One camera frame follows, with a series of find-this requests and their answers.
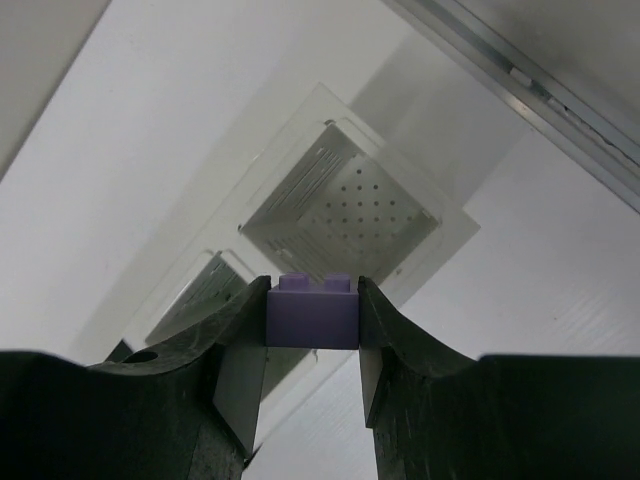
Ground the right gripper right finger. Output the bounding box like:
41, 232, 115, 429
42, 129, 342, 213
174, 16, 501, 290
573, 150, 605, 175
358, 277, 639, 479

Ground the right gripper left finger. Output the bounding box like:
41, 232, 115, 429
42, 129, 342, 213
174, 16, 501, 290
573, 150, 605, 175
1, 276, 271, 479

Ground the purple lego brick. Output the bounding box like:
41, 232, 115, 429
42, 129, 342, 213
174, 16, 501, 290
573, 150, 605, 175
266, 273, 359, 350

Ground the white double bin container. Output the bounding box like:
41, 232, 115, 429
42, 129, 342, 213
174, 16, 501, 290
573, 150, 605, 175
74, 82, 482, 416

